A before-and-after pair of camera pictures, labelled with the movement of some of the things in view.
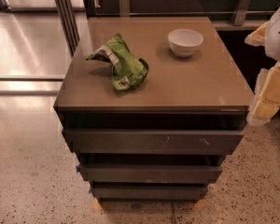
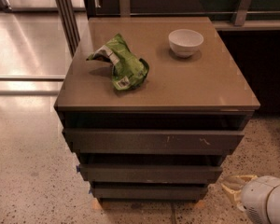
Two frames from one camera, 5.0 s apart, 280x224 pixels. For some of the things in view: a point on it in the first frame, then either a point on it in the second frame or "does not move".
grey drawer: x=150 y=173 does not move
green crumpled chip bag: x=128 y=72 does not move
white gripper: x=278 y=36 → x=254 y=197
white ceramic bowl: x=185 y=42 does not move
